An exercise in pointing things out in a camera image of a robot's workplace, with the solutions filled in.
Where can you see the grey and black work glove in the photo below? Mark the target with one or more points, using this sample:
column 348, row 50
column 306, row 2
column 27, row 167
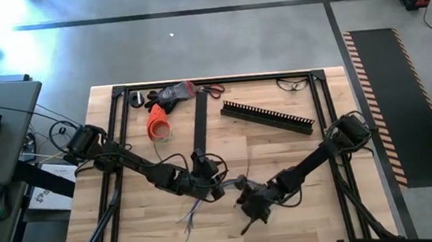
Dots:
column 170, row 95

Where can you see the flat black duct cover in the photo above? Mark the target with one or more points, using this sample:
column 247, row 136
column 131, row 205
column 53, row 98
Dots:
column 200, row 122

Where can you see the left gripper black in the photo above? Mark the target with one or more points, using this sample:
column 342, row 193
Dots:
column 196, row 186

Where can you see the black floor mat striped edges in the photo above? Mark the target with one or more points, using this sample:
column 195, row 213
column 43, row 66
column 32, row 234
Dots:
column 405, row 106

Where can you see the black zip tie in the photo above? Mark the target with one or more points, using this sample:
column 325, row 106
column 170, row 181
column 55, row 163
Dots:
column 247, row 169

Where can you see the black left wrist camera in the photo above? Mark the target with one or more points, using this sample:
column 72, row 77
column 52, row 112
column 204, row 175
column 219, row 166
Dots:
column 203, row 162

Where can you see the black tape roll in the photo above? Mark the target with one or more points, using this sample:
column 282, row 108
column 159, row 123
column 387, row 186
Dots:
column 136, row 103

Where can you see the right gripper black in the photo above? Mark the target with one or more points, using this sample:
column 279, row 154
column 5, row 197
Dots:
column 261, row 198

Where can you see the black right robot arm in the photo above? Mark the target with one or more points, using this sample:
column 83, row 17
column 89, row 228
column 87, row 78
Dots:
column 314, row 155

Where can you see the black aluminium table frame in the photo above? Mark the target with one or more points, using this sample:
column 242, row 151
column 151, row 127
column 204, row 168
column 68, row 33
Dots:
column 236, row 79

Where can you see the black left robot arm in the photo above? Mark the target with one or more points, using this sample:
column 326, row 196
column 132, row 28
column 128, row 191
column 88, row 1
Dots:
column 136, row 162

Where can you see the white cardboard box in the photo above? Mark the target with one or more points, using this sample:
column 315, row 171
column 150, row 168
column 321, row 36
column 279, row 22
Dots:
column 52, row 192

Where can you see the clear safety glasses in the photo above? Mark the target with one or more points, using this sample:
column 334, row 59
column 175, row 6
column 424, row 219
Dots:
column 294, row 88

